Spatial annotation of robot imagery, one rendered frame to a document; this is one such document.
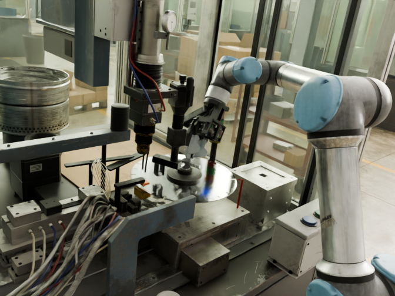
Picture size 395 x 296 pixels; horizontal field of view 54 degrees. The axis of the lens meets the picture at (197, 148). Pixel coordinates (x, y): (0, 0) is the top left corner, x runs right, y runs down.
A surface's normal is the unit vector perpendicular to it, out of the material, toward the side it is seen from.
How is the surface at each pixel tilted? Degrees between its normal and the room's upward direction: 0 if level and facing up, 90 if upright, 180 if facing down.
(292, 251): 90
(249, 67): 70
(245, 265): 0
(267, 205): 90
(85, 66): 90
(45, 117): 90
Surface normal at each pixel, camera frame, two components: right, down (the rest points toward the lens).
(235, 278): 0.12, -0.92
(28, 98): 0.31, 0.39
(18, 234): 0.67, 0.35
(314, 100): -0.91, -0.08
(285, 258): -0.74, 0.17
